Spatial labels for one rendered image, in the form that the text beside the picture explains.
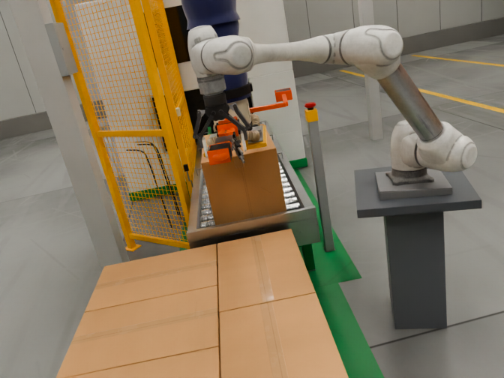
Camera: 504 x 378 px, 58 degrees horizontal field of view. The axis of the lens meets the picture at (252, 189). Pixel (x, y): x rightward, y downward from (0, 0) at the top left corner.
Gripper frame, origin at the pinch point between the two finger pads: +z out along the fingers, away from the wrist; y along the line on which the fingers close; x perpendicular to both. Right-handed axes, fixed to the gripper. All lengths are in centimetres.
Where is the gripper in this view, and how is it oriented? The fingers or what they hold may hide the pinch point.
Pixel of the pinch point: (226, 150)
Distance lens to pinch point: 158.7
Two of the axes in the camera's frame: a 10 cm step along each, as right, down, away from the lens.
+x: -0.2, 3.7, -9.3
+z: 1.8, 9.2, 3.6
